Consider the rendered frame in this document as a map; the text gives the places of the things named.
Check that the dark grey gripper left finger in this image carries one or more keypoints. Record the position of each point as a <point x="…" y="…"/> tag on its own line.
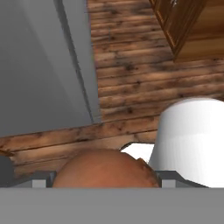
<point x="43" y="176"/>

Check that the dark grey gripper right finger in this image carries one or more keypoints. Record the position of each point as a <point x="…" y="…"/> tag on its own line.
<point x="169" y="176"/>

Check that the brown round onion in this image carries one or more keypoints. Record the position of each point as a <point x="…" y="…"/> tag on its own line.
<point x="102" y="170"/>

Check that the grey fridge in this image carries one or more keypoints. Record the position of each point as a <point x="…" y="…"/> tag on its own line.
<point x="38" y="64"/>

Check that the white flat panel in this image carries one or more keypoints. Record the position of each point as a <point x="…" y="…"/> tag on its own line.
<point x="140" y="151"/>

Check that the white rounded cylinder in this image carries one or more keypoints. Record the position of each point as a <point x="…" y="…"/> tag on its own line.
<point x="189" y="143"/>

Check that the wooden cupboard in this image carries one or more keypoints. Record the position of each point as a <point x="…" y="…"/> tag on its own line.
<point x="189" y="26"/>

